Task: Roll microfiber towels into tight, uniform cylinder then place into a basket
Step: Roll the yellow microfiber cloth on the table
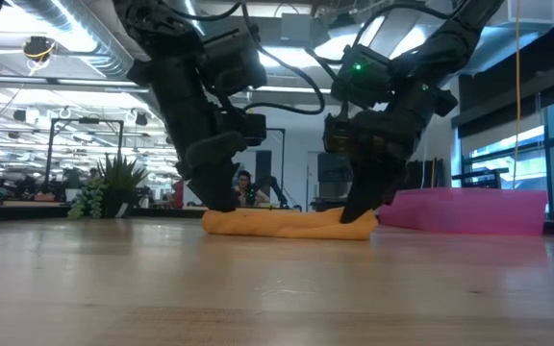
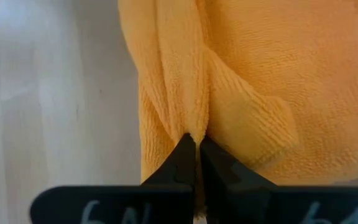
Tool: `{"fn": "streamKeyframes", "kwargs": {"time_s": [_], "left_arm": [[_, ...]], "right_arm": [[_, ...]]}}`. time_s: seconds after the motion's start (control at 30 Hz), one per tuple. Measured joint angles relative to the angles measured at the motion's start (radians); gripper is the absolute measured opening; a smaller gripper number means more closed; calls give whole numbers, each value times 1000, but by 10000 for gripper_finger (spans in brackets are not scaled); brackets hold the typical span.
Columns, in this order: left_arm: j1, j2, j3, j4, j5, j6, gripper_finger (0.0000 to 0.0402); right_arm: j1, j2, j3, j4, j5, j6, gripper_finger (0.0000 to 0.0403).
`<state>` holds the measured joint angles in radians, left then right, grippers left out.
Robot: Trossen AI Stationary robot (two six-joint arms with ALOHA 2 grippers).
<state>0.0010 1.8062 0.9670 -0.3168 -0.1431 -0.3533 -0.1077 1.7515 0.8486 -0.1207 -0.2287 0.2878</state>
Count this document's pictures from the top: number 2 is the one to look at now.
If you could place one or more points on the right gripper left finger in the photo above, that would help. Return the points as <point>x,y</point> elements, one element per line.
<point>135,205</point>

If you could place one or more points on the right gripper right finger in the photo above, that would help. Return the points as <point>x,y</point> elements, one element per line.
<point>259,205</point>

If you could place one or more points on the orange microfiber towel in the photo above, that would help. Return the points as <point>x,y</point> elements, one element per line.
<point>259,77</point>

